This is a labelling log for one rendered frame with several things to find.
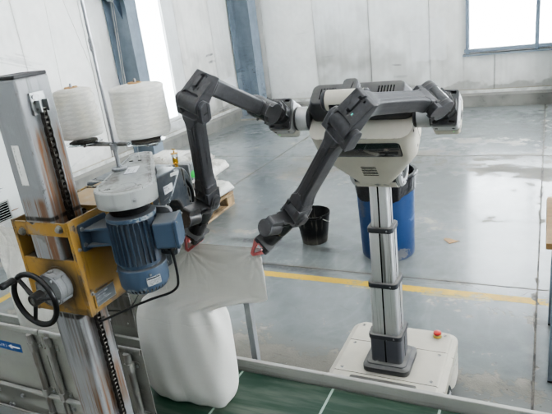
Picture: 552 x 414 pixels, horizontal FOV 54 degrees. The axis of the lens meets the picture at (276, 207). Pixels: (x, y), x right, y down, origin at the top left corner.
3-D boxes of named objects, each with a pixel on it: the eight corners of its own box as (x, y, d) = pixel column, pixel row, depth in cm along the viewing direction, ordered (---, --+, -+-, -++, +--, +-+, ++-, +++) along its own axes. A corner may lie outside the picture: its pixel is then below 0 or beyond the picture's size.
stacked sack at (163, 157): (218, 160, 559) (216, 146, 554) (195, 173, 522) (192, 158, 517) (165, 160, 588) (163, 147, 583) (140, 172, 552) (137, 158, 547)
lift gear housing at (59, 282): (77, 301, 167) (68, 269, 163) (64, 310, 162) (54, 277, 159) (52, 296, 172) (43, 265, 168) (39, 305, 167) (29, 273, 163)
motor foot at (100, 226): (132, 238, 169) (126, 212, 166) (106, 255, 159) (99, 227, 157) (109, 236, 173) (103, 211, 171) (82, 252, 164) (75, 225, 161)
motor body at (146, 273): (181, 277, 174) (166, 204, 165) (151, 301, 161) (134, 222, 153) (143, 272, 180) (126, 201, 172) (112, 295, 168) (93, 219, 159)
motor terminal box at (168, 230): (188, 242, 171) (182, 208, 167) (183, 256, 162) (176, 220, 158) (163, 245, 171) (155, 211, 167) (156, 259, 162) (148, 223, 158)
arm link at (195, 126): (211, 98, 161) (185, 86, 166) (197, 108, 158) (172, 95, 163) (225, 202, 191) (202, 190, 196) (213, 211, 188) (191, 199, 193)
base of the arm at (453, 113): (433, 92, 184) (430, 126, 182) (429, 83, 176) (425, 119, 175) (459, 90, 180) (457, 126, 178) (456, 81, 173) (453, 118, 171)
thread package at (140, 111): (182, 131, 172) (172, 75, 167) (150, 144, 158) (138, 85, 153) (141, 131, 179) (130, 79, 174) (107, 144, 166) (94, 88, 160)
